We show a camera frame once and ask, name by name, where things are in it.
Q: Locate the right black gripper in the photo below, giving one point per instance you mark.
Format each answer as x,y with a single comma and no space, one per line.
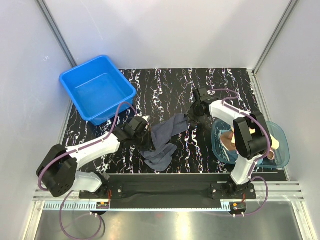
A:
191,115

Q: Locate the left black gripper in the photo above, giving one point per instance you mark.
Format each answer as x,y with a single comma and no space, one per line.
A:
149,145

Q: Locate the dark grey-blue towel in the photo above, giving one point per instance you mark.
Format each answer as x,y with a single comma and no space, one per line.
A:
161,134

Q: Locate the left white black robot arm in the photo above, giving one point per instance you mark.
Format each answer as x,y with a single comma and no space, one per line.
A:
59,172

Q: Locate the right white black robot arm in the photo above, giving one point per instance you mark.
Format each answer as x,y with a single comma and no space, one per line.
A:
241,121

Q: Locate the brown towel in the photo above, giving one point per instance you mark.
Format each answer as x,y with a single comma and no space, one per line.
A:
226,140

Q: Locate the blue plastic bin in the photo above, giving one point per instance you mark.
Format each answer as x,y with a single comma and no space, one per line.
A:
96,88

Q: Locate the left small connector board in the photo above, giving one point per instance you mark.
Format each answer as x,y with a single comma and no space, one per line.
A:
102,205

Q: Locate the small connector board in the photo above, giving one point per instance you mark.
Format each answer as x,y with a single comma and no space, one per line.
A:
238,206
102,205

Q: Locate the yellow towel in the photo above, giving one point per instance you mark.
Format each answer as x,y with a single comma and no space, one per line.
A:
272,142

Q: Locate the translucent teal plastic basket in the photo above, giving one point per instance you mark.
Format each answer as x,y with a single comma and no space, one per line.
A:
281,155

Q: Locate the right small connector board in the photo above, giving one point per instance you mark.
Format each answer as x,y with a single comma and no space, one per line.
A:
238,206

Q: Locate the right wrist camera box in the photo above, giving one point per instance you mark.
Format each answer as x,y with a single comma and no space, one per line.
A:
202,94

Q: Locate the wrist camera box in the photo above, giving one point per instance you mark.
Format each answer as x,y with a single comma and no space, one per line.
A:
146,119
202,94

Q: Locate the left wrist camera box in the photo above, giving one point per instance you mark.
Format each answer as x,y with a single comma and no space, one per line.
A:
146,119

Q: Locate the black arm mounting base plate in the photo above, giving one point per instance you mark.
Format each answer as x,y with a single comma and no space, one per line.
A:
217,186

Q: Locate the aluminium front rail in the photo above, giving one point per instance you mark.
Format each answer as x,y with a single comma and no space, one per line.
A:
271,192

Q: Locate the right aluminium frame post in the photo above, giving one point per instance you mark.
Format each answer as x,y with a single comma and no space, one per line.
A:
276,33

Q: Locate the aluminium frame post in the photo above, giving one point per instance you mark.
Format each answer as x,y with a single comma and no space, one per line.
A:
56,31
276,33

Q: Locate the left aluminium frame post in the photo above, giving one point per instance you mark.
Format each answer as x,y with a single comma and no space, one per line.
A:
56,31

